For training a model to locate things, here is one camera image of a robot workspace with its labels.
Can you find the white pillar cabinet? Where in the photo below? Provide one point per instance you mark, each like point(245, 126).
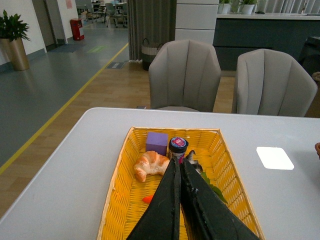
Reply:
point(196, 20)

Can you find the white potted plant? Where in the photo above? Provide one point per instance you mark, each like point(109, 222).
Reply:
point(224, 6)
point(247, 7)

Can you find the potted plant gold pot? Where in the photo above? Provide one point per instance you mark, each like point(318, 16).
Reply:
point(13, 31)

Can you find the white potted plant right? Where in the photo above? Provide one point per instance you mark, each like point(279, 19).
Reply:
point(247, 7)

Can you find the red cabinet box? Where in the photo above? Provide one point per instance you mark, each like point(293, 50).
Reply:
point(77, 29)

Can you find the grey chair left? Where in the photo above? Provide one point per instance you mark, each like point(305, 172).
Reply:
point(185, 75)

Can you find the yellow woven basket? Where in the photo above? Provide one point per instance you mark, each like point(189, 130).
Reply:
point(124, 204)

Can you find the brown wicker basket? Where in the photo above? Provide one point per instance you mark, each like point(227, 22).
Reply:
point(317, 148)

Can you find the grey chair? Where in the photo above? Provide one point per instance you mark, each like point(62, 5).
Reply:
point(185, 75)
point(271, 83)

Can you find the toy croissant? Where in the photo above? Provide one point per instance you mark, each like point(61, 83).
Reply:
point(150, 163)

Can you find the white potted plant left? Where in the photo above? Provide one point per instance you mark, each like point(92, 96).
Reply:
point(224, 6)

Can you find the small dark jar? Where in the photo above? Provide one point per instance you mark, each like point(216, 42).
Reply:
point(177, 147)

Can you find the dark grey counter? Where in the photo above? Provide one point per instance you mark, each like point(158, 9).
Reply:
point(236, 34)

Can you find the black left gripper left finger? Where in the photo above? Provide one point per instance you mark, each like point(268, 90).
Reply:
point(161, 220)

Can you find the orange toy carrot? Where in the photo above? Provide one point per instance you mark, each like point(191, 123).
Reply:
point(149, 198)

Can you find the panda figurine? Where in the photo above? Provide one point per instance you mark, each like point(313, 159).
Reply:
point(195, 163)

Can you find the dark laundry basket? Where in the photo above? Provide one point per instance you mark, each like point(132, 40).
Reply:
point(149, 50)

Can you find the office chair background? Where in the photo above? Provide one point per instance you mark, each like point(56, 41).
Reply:
point(117, 13)

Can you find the purple foam block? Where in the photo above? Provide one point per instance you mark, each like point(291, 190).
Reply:
point(157, 142)

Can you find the grey chair right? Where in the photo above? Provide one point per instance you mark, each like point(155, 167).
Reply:
point(271, 83)

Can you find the grey curtain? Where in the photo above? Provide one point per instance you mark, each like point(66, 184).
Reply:
point(154, 20)

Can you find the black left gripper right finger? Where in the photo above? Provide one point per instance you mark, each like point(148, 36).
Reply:
point(206, 217)

